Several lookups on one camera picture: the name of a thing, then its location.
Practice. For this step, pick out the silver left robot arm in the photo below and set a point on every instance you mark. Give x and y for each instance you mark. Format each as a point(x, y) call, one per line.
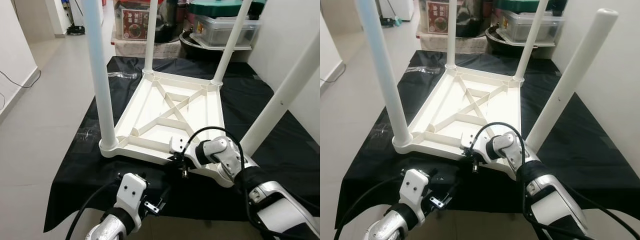
point(107, 227)
point(390, 225)

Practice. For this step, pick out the white plastic table top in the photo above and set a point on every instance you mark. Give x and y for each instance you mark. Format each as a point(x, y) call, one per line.
point(450, 127)
point(150, 132)

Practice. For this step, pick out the crumpled clear tape patch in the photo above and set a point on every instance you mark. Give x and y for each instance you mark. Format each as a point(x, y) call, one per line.
point(87, 134)
point(382, 129)

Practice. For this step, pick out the black tablecloth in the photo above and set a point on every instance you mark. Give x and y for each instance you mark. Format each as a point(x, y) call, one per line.
point(590, 150)
point(280, 160)

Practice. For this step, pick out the flat clear tape patch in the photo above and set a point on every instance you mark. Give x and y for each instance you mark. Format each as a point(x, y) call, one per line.
point(422, 70)
point(122, 75)

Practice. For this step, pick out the black round pan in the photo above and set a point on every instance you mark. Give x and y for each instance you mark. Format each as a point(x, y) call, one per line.
point(200, 48)
point(505, 46)

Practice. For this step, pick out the beige padded base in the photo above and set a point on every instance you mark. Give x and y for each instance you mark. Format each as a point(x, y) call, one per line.
point(435, 42)
point(130, 48)

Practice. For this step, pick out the clear plastic storage box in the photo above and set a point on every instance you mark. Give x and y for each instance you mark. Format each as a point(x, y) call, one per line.
point(215, 30)
point(517, 25)

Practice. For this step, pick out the shiny black bag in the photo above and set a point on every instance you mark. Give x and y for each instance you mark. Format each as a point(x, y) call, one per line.
point(470, 20)
point(167, 25)

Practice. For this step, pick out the orange lid storage box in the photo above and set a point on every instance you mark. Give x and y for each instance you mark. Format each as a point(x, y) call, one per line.
point(435, 17)
point(132, 22)

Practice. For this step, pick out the green round lid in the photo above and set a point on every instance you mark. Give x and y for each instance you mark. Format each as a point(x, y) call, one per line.
point(515, 5)
point(215, 7)

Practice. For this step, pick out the black floor mop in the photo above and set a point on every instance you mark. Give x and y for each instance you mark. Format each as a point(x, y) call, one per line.
point(390, 21)
point(76, 30)

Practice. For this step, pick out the white appliance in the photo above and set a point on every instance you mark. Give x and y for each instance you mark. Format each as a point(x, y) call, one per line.
point(402, 7)

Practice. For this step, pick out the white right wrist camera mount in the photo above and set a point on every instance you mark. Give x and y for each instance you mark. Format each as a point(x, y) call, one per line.
point(467, 141)
point(176, 145)

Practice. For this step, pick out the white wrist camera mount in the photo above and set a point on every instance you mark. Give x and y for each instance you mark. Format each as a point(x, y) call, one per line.
point(414, 187)
point(176, 145)
point(467, 141)
point(131, 192)

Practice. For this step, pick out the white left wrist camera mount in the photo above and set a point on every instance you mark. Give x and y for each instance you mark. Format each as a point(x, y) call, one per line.
point(131, 192)
point(414, 187)

